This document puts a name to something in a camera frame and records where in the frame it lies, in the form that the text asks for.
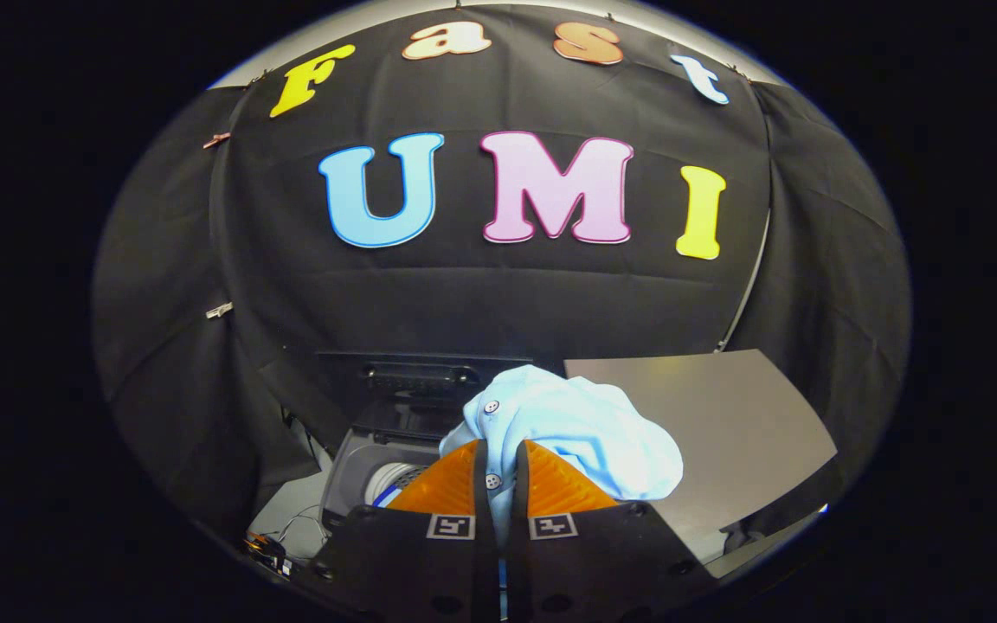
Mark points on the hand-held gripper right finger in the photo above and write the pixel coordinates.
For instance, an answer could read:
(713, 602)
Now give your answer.
(585, 571)

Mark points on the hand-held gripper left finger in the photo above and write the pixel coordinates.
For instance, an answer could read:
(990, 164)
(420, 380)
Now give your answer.
(429, 571)

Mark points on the light blue shirt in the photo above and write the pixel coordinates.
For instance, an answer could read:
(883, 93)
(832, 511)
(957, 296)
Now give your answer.
(576, 424)

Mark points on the dark washing machine lid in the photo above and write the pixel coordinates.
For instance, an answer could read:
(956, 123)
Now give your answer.
(412, 372)

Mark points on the small orange black device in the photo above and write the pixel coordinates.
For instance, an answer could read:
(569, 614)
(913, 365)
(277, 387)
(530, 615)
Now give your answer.
(266, 554)

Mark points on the beige cabinet with brown top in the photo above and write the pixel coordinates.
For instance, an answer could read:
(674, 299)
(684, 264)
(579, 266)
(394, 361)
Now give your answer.
(723, 415)

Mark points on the black backdrop cloth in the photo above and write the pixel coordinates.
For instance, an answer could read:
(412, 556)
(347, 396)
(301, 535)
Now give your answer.
(481, 303)

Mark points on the silver metal clip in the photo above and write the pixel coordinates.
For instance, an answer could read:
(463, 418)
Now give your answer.
(220, 310)

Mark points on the red metal clip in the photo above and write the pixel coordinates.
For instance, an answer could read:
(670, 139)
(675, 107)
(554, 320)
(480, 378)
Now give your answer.
(216, 139)

